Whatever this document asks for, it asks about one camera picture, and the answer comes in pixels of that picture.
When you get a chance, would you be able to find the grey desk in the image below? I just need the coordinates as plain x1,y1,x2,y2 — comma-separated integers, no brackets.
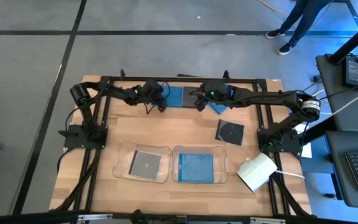
315,54,358,133

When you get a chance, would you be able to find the white cylindrical camera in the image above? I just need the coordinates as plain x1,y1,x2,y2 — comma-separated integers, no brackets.
236,152,278,193

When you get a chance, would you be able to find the white camera cable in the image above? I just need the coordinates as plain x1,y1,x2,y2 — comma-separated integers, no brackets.
274,169,306,180

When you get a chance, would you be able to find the clear plastic bin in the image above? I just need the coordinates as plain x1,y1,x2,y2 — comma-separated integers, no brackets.
171,144,229,185
112,140,172,184

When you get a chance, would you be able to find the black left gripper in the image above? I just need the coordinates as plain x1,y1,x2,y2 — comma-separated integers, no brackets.
136,80,167,105

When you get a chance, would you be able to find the black cable bundle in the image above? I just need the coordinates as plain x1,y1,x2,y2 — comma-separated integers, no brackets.
268,172,311,217
54,147,102,212

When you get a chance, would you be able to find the grey keyboard shelf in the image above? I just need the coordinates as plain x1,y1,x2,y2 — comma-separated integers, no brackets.
325,129,358,209

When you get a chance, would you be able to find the yellow floor cable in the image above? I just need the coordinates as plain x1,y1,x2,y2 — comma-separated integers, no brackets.
257,0,335,32

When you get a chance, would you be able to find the silver metal bracket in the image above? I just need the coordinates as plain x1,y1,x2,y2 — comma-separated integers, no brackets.
249,217,287,224
77,213,114,222

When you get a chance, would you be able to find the white desk cable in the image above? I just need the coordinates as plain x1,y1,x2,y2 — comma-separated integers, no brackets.
320,83,358,123

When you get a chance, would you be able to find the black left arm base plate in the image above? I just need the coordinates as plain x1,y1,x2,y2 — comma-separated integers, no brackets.
59,124,108,149

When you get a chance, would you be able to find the black aluminium table frame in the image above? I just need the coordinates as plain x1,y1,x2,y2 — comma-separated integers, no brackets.
50,68,312,218

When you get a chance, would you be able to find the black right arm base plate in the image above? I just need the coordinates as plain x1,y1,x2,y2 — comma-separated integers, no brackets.
257,128,303,155

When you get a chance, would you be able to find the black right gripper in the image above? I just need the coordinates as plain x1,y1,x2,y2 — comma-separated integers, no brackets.
194,78,231,113

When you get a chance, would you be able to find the blue jewel case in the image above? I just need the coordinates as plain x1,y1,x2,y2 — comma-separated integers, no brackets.
161,85,183,108
178,152,214,184
208,83,236,116

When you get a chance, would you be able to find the black power adapter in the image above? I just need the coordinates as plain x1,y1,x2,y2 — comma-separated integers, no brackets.
342,55,358,90

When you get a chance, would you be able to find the black rig beam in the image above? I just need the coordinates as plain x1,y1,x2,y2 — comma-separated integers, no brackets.
0,210,358,224

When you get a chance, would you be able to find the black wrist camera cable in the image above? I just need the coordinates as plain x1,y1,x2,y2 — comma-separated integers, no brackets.
144,98,157,115

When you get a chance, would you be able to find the white paper sheet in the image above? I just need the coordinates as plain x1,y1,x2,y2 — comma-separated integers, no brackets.
290,121,313,159

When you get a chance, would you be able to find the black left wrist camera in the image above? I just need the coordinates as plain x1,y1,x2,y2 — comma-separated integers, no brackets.
156,98,169,113

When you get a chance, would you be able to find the black support pole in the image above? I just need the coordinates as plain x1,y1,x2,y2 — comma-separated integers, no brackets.
298,115,337,146
330,15,358,65

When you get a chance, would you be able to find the person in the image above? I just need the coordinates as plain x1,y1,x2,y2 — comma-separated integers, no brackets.
265,0,332,56

